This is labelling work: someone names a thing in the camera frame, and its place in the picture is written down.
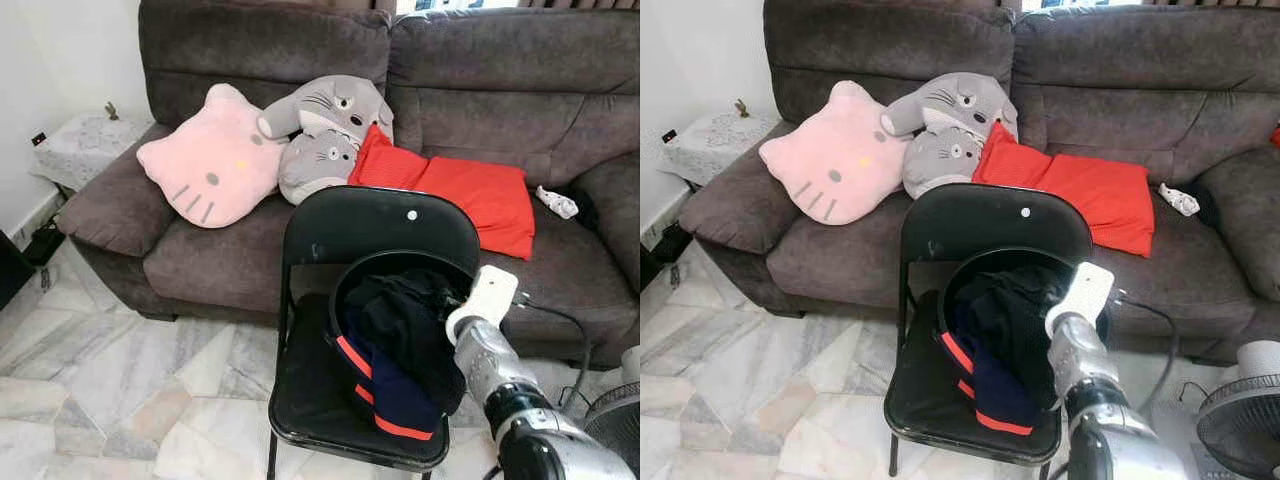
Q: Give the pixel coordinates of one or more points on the small grey Totoro plush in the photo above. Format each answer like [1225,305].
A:
[940,163]
[315,168]

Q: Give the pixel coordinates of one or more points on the small brown figurine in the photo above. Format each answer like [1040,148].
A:
[112,110]
[742,108]

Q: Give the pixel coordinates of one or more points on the dark brown fabric sofa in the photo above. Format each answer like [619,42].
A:
[1130,100]
[500,110]

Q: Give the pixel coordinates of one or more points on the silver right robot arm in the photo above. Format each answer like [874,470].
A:
[490,360]
[1085,355]

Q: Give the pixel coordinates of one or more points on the small black floor bag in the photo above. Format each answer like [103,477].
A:
[45,245]
[672,243]

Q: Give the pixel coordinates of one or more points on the black floor box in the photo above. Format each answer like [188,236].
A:
[648,270]
[12,270]

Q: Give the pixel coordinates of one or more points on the navy garment red stripes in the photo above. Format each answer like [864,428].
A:
[400,405]
[1000,400]

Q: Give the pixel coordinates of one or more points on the small white soft toy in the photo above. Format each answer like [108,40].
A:
[557,202]
[1180,199]

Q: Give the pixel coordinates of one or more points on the red cushion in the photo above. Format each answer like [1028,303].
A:
[1095,192]
[470,195]

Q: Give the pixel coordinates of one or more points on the black round laundry basket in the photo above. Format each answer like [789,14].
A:
[1010,253]
[400,257]

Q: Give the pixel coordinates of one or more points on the large grey Totoro plush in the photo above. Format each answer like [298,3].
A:
[335,105]
[960,100]

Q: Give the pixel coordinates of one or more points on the bright window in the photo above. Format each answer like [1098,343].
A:
[450,4]
[1080,4]

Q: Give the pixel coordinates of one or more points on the pink Hello Kitty cushion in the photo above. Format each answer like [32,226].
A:
[210,160]
[835,155]

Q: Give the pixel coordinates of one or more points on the side table lace cloth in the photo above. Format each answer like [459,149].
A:
[85,150]
[715,145]

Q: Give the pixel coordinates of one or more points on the black folding chair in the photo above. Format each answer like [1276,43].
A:
[1000,215]
[380,220]

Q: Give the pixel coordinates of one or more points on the grey standing fan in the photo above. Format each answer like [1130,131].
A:
[1240,420]
[615,420]

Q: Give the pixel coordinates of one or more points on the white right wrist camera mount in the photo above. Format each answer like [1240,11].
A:
[1082,295]
[485,300]

